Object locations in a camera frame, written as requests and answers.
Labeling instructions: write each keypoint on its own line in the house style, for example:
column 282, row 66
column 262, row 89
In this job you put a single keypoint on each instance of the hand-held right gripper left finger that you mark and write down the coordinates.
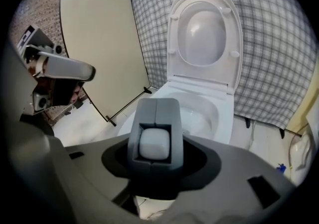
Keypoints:
column 147, row 111

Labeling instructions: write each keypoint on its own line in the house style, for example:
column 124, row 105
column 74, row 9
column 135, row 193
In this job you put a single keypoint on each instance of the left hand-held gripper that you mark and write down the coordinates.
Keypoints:
column 64, row 67

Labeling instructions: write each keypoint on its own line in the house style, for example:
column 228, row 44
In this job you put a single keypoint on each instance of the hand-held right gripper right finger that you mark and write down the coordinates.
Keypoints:
column 167, row 111

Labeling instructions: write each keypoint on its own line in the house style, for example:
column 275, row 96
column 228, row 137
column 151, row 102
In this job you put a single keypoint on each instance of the large white toilet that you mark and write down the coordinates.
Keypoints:
column 204, row 31

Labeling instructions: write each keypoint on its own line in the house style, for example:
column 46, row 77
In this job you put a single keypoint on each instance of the small white toilet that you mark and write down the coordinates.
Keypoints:
column 304, row 148

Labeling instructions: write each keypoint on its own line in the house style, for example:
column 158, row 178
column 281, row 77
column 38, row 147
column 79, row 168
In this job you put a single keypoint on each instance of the person's left hand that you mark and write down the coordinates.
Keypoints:
column 77, row 93

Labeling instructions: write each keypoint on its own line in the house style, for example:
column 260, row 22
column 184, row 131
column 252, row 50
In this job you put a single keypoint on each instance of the black partition foot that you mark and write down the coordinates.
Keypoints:
column 111, row 121
column 148, row 91

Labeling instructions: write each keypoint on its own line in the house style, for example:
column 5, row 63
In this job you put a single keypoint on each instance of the small black bin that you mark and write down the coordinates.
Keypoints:
column 78, row 104

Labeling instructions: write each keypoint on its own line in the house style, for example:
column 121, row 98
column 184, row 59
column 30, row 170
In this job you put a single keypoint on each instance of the beige partition panel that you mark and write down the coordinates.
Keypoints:
column 99, row 43

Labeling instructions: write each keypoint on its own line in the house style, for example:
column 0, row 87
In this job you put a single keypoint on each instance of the black curtain stand foot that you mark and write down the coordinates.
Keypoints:
column 281, row 133
column 247, row 122

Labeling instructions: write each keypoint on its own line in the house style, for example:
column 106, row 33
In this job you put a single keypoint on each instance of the grey plaid curtain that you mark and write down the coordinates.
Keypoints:
column 274, row 43

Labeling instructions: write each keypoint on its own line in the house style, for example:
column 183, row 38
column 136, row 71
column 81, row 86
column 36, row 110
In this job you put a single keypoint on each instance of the yellow partition panel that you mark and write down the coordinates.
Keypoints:
column 300, row 113

